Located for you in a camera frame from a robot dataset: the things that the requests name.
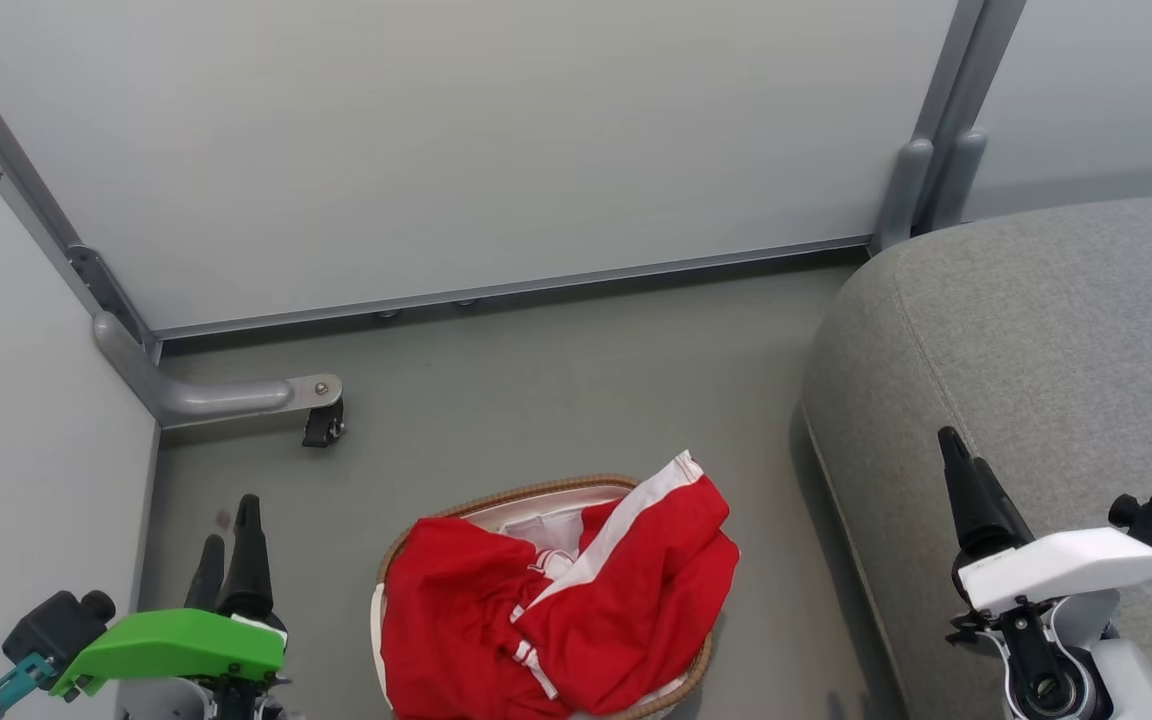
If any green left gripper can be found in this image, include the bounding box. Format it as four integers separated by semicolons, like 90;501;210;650
48;494;287;699

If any grey double partition post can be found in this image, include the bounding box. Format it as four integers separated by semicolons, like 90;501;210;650
870;0;1029;253

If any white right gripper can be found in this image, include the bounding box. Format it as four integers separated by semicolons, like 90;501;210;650
937;426;1152;616

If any grey fabric sofa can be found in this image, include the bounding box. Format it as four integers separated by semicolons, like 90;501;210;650
800;189;1152;720

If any black caster wheel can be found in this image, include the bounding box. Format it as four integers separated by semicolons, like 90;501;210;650
301;397;348;449

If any brown wicker laundry basket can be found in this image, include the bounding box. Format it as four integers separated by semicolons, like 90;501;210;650
376;473;718;720

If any red white garment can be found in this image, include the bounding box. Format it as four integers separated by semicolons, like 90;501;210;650
370;450;741;720

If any grey aluminium partition rail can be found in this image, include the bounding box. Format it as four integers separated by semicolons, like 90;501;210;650
150;234;875;342

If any white basket liner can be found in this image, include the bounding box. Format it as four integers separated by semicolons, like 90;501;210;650
464;484;639;563

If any grey slanted partition post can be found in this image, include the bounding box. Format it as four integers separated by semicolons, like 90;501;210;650
0;18;161;353

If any grey metal partition foot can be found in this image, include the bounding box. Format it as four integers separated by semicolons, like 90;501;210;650
92;311;345;430

